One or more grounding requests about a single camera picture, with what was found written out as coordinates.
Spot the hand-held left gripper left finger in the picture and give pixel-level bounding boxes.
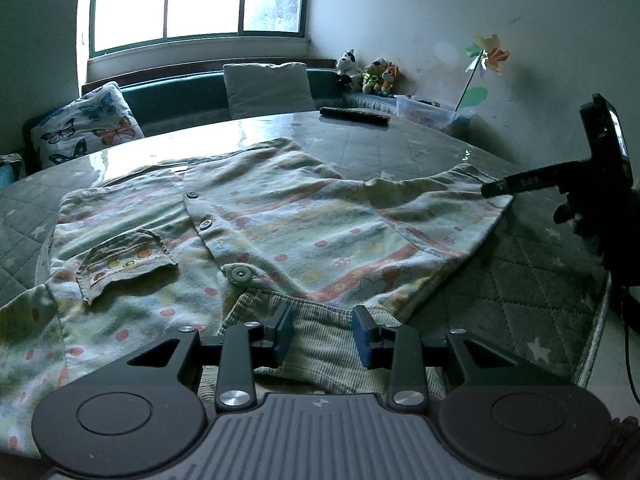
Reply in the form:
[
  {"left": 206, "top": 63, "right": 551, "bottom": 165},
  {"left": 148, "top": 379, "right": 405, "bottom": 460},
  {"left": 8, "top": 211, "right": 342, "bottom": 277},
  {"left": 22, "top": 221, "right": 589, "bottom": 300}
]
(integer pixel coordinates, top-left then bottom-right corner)
[{"left": 127, "top": 305, "right": 296, "bottom": 411}]

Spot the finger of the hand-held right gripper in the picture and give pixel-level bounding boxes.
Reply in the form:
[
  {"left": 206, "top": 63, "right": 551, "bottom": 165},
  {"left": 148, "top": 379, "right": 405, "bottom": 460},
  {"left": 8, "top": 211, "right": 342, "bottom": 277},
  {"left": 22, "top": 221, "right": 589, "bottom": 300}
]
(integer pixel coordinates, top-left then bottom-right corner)
[{"left": 481, "top": 166, "right": 566, "bottom": 199}]

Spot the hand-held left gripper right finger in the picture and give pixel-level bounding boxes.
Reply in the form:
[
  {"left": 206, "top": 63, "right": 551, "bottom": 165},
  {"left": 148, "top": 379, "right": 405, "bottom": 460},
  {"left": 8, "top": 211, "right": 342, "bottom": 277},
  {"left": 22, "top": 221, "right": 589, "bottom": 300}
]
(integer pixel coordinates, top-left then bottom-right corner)
[{"left": 351, "top": 305, "right": 523, "bottom": 411}]

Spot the printed children's jacket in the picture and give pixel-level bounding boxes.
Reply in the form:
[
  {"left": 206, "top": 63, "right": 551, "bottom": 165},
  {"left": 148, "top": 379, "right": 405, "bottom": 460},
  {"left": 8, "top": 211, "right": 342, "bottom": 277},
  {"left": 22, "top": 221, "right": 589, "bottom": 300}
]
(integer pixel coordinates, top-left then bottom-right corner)
[{"left": 0, "top": 137, "right": 516, "bottom": 461}]

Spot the clear plastic box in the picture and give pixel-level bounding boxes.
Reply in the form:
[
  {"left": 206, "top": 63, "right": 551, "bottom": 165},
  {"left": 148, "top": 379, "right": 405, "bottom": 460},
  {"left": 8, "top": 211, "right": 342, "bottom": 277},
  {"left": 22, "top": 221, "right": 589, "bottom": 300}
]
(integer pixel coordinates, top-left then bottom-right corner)
[{"left": 395, "top": 94, "right": 476, "bottom": 133}]

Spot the paper pinwheel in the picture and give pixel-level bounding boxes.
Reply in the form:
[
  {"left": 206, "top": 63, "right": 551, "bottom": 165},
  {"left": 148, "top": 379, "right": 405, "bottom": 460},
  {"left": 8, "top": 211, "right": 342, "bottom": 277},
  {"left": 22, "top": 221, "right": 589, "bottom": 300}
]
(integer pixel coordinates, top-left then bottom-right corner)
[{"left": 454, "top": 35, "right": 511, "bottom": 111}]

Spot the orange plush toy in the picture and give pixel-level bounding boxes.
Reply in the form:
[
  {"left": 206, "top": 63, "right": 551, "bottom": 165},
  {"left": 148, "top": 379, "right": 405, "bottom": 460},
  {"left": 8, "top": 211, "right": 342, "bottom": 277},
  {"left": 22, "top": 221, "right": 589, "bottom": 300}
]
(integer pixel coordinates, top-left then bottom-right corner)
[{"left": 378, "top": 62, "right": 405, "bottom": 97}]

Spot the black remote control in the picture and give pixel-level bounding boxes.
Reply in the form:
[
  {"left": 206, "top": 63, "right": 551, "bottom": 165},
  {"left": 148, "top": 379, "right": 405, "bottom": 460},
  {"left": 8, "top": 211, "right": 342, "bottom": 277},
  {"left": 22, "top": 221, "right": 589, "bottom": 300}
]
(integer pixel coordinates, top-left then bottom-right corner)
[{"left": 319, "top": 106, "right": 391, "bottom": 128}]

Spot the yellow plush toy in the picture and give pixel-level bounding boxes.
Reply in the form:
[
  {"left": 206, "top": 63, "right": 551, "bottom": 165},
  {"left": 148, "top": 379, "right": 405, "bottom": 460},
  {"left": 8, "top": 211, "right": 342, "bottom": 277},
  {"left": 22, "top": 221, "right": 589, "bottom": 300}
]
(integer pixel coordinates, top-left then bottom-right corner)
[{"left": 361, "top": 58, "right": 388, "bottom": 93}]

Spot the black and white plush toy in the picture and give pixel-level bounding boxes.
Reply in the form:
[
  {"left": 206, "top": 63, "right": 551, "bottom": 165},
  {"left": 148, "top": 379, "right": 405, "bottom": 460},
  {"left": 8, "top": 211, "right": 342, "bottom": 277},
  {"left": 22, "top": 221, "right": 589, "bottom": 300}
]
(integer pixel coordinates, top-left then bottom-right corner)
[{"left": 335, "top": 50, "right": 357, "bottom": 86}]

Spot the plain white pillow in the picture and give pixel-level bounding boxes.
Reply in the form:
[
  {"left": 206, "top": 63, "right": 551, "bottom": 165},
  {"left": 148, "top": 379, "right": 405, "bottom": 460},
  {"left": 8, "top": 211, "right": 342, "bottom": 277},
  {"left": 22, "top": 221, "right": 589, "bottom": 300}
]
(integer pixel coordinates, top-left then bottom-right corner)
[{"left": 222, "top": 62, "right": 316, "bottom": 120}]

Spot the green sofa bench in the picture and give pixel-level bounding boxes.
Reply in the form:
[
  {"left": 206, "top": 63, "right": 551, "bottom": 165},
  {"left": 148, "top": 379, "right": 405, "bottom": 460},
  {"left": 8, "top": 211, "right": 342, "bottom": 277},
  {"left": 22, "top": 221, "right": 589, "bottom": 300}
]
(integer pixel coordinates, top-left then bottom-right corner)
[{"left": 22, "top": 57, "right": 401, "bottom": 161}]

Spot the butterfly print pillow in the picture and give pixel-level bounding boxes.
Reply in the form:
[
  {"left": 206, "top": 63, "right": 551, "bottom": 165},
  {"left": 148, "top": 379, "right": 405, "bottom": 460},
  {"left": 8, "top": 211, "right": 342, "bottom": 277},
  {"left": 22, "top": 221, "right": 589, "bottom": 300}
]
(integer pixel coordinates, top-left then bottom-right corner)
[{"left": 30, "top": 81, "right": 146, "bottom": 171}]

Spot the blue cushion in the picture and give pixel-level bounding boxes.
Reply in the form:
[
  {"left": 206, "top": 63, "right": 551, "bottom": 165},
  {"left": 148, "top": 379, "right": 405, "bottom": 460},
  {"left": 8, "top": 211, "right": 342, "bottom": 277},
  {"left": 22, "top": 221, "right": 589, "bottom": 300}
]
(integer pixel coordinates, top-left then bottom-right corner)
[{"left": 0, "top": 152, "right": 26, "bottom": 188}]

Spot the black cable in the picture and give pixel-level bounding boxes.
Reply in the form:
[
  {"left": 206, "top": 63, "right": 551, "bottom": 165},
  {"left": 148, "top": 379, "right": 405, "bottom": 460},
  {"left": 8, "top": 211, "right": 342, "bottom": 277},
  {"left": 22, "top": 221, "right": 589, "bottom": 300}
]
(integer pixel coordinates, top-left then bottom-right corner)
[{"left": 619, "top": 285, "right": 640, "bottom": 403}]

